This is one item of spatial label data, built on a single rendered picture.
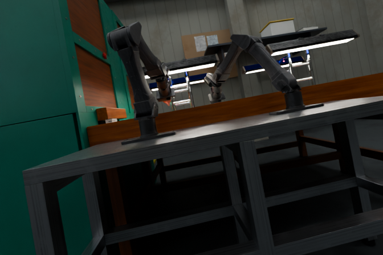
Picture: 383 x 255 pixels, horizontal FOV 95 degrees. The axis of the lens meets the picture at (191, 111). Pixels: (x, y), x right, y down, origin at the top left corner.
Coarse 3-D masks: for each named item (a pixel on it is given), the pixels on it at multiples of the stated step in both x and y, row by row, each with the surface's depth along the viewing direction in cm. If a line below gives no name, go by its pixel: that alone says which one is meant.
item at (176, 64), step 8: (200, 56) 121; (208, 56) 120; (216, 56) 119; (168, 64) 119; (176, 64) 119; (184, 64) 118; (192, 64) 117; (200, 64) 117; (208, 64) 118; (216, 64) 122; (144, 72) 117
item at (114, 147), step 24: (240, 120) 75; (264, 120) 58; (288, 120) 51; (312, 120) 52; (336, 120) 52; (120, 144) 67; (144, 144) 53; (168, 144) 48; (192, 144) 49; (216, 144) 49; (48, 168) 46; (72, 168) 46; (96, 168) 47
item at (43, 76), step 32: (0, 0) 84; (32, 0) 84; (64, 0) 89; (96, 0) 132; (0, 32) 84; (32, 32) 84; (64, 32) 84; (96, 32) 122; (0, 64) 83; (32, 64) 84; (64, 64) 84; (96, 64) 113; (0, 96) 83; (32, 96) 83; (64, 96) 84; (96, 96) 106; (128, 96) 160
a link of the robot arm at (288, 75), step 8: (256, 40) 82; (248, 48) 82; (256, 48) 80; (264, 48) 80; (256, 56) 81; (264, 56) 78; (264, 64) 78; (272, 64) 75; (272, 72) 75; (280, 72) 72; (288, 72) 74; (272, 80) 75; (288, 80) 70; (296, 80) 73
